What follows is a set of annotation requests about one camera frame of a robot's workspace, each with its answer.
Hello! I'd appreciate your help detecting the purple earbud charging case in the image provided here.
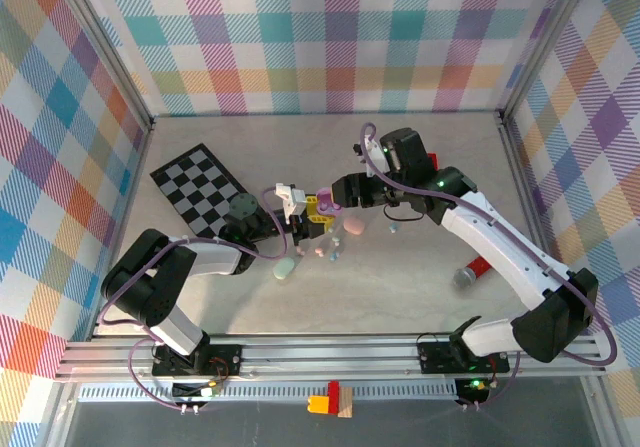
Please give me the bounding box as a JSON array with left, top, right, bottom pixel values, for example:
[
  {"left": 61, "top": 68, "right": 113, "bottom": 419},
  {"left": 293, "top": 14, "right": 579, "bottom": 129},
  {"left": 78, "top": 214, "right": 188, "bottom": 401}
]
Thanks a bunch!
[{"left": 315, "top": 186, "right": 344, "bottom": 216}]

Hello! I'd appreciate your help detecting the black grey checkerboard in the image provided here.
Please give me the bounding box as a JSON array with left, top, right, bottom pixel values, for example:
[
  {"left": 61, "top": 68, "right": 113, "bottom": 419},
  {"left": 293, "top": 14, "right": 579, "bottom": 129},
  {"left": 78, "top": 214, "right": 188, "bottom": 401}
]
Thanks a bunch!
[{"left": 149, "top": 142, "right": 250, "bottom": 236}]

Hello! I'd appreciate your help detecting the red cylinder with grey cap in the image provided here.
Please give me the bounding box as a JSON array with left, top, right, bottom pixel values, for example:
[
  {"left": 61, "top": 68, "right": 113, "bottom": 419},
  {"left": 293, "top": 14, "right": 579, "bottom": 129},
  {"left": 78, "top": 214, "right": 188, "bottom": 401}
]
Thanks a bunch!
[{"left": 452, "top": 255, "right": 494, "bottom": 288}]

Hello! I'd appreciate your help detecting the small black circuit board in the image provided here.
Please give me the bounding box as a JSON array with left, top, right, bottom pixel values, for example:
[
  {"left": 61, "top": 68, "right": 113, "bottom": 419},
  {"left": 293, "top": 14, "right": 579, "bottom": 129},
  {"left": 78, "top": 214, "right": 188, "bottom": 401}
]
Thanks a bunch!
[
  {"left": 454, "top": 377, "right": 490, "bottom": 404},
  {"left": 172, "top": 381, "right": 224, "bottom": 401}
]

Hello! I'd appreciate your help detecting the tan wooden block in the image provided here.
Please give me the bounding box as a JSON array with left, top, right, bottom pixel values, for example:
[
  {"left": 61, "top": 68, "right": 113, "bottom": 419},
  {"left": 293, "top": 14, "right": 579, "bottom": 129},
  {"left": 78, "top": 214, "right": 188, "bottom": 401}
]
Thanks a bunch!
[{"left": 337, "top": 386, "right": 355, "bottom": 420}]

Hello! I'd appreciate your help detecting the aluminium side rail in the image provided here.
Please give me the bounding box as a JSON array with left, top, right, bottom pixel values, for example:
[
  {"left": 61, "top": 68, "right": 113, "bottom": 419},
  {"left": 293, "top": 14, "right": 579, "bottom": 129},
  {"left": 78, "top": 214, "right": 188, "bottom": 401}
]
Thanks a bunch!
[
  {"left": 88, "top": 116, "right": 157, "bottom": 342},
  {"left": 497, "top": 111, "right": 572, "bottom": 337}
]

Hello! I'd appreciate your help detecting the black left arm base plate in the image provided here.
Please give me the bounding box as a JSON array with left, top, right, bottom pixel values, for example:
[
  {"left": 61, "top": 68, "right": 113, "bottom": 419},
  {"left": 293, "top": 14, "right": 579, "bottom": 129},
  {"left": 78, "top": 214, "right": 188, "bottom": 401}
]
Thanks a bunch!
[{"left": 151, "top": 342, "right": 245, "bottom": 377}]

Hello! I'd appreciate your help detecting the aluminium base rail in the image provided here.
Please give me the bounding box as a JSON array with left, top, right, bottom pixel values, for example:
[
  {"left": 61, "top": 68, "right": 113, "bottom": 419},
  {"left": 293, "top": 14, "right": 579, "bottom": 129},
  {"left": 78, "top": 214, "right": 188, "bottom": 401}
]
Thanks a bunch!
[{"left": 54, "top": 334, "right": 609, "bottom": 383}]

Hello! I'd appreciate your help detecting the white slotted cable duct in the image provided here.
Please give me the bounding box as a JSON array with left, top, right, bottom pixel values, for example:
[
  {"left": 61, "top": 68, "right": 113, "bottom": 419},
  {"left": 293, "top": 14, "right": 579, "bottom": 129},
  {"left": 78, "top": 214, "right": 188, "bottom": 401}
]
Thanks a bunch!
[{"left": 78, "top": 384, "right": 460, "bottom": 402}]

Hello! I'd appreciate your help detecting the aluminium frame post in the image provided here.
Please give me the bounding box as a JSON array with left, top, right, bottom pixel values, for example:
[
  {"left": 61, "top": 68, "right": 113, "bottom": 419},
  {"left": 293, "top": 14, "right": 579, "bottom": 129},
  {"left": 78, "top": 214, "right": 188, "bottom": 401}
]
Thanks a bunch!
[
  {"left": 497, "top": 0, "right": 599, "bottom": 128},
  {"left": 47, "top": 0, "right": 156, "bottom": 136}
]

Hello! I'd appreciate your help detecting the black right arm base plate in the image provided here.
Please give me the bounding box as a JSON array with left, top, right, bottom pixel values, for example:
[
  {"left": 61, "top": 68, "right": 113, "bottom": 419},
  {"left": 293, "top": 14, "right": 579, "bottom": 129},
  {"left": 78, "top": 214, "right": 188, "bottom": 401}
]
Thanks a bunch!
[{"left": 416, "top": 340, "right": 512, "bottom": 374}]

